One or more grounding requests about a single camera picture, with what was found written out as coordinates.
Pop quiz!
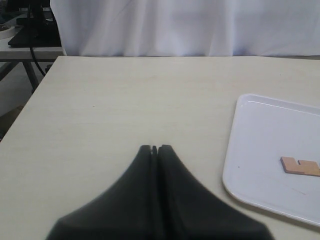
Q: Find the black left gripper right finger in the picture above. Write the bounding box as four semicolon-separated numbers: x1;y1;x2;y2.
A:
157;145;273;240

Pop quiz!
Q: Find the black cable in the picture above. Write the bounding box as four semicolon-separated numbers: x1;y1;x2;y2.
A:
28;4;46;77

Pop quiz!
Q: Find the white plastic tray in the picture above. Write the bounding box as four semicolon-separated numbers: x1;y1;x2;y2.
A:
222;94;320;226

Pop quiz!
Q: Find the black monitor stand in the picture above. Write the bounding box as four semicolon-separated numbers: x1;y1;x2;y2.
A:
5;0;61;48

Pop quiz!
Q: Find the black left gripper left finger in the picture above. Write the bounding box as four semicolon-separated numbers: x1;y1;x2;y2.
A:
47;145;157;240

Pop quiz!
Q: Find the grey side table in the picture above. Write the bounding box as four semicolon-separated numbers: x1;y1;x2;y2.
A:
0;45;64;92

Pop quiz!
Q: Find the white curtain backdrop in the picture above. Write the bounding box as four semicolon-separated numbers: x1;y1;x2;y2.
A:
50;0;320;57

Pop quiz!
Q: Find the notched wooden block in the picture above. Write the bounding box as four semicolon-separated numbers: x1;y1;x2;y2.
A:
280;156;320;177

